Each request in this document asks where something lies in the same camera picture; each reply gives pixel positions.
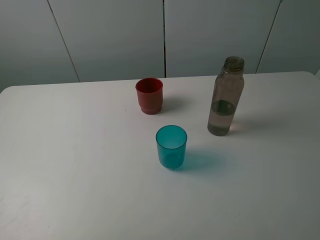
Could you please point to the red plastic cup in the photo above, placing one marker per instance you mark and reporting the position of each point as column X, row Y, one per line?
column 150, row 95

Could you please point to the teal translucent plastic cup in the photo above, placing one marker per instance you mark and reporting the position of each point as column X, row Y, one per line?
column 171, row 141

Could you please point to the smoky translucent water bottle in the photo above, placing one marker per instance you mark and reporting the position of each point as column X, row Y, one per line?
column 228, row 88

